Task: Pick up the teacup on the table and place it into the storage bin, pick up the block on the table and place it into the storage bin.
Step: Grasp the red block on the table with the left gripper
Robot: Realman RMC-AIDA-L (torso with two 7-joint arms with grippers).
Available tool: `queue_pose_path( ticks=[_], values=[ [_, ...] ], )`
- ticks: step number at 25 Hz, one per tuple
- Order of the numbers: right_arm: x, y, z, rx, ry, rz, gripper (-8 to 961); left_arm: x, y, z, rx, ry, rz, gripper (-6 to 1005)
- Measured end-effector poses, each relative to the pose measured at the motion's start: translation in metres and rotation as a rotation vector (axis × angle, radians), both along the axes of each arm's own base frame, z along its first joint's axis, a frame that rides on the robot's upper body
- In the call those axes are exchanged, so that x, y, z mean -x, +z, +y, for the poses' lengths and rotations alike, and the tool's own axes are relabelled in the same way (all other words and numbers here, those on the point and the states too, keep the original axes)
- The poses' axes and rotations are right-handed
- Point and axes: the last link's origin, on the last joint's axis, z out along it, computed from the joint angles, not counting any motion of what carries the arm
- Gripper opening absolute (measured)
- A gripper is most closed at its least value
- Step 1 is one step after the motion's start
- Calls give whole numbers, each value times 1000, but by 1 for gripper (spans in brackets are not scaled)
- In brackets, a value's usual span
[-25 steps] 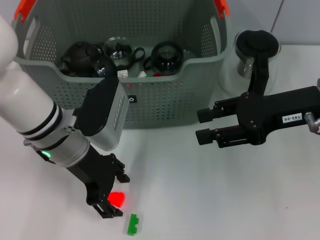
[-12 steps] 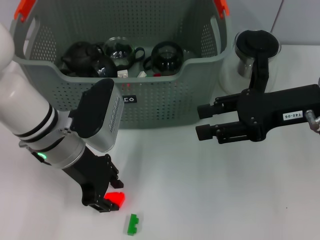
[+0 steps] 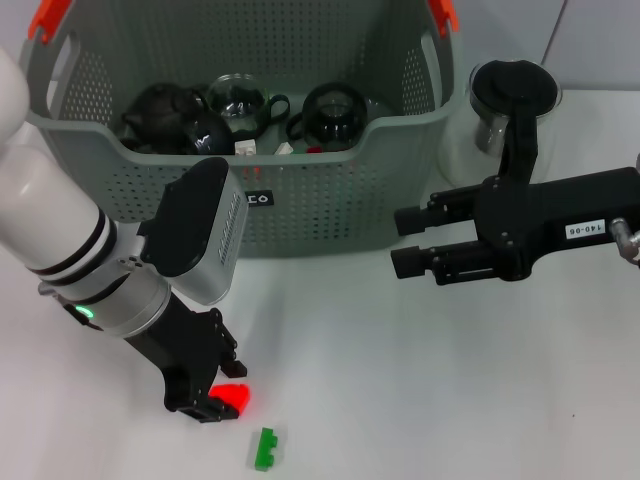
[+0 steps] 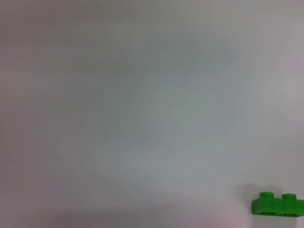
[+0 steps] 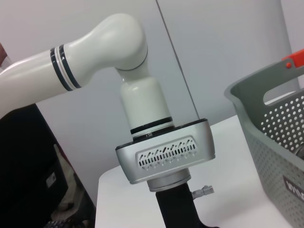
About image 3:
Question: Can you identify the glass teacup with black base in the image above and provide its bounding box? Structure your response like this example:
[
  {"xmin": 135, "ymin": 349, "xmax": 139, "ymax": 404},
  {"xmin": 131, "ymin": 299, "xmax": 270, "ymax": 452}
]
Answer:
[
  {"xmin": 205, "ymin": 73, "xmax": 292, "ymax": 147},
  {"xmin": 287, "ymin": 82, "xmax": 369, "ymax": 152},
  {"xmin": 187, "ymin": 112, "xmax": 237, "ymax": 156}
]

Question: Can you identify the grey perforated storage basket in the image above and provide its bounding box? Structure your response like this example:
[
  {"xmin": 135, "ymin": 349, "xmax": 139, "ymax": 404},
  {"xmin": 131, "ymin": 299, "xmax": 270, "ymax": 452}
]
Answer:
[{"xmin": 12, "ymin": 0, "xmax": 464, "ymax": 259}]

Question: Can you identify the bright orange-red toy brick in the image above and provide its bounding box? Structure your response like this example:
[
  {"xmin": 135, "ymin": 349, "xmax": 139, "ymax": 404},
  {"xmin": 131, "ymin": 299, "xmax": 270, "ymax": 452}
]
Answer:
[{"xmin": 208, "ymin": 383, "xmax": 253, "ymax": 416}]

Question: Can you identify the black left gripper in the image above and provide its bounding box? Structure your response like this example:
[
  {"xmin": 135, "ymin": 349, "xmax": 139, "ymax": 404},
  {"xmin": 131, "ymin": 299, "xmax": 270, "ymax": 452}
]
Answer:
[{"xmin": 124, "ymin": 287, "xmax": 249, "ymax": 425}]

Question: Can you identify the metal plug on right gripper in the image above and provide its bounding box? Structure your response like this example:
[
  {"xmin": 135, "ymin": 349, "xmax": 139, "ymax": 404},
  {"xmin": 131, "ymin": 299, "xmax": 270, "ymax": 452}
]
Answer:
[{"xmin": 609, "ymin": 216, "xmax": 640, "ymax": 267}]

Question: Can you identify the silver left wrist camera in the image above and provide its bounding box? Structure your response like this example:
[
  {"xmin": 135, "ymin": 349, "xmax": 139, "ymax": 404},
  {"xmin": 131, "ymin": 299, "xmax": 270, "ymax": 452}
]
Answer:
[{"xmin": 138, "ymin": 157, "xmax": 250, "ymax": 307}]

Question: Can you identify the green stepped toy brick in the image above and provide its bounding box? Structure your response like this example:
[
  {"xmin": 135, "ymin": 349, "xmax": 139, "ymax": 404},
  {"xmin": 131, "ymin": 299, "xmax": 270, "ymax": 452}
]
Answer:
[{"xmin": 253, "ymin": 427, "xmax": 280, "ymax": 472}]

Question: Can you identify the glass carafe with black lid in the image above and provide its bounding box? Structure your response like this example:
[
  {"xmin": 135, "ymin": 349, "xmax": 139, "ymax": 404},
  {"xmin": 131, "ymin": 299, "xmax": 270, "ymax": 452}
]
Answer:
[{"xmin": 439, "ymin": 58, "xmax": 564, "ymax": 201}]

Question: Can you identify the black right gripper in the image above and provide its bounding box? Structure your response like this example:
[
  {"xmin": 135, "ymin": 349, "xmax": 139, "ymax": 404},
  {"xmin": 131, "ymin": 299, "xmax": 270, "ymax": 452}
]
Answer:
[{"xmin": 390, "ymin": 167, "xmax": 640, "ymax": 287}]

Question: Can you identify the dark clay teapot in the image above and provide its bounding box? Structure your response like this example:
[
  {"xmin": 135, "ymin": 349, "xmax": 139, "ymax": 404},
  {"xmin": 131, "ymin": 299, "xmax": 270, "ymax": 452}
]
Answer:
[{"xmin": 122, "ymin": 82, "xmax": 211, "ymax": 151}]

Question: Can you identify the orange basket handle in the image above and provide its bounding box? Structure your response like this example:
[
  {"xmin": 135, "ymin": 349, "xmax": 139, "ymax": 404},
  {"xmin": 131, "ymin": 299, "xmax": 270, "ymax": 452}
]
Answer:
[{"xmin": 27, "ymin": 0, "xmax": 460, "ymax": 44}]

